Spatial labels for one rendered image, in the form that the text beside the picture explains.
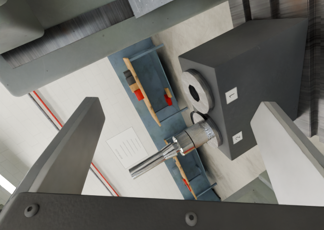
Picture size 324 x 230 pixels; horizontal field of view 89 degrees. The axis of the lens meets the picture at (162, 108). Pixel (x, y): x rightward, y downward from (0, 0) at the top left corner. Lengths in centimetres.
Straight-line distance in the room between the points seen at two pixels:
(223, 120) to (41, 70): 56
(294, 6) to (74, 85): 444
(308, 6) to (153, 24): 45
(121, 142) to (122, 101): 128
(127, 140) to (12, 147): 274
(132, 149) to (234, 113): 505
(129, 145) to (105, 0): 476
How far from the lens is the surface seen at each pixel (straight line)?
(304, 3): 38
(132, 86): 408
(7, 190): 497
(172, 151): 35
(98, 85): 453
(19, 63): 67
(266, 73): 33
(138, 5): 65
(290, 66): 38
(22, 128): 518
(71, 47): 64
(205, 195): 744
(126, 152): 531
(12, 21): 40
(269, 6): 42
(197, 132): 35
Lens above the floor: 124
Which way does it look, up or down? 9 degrees down
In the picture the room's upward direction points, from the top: 119 degrees counter-clockwise
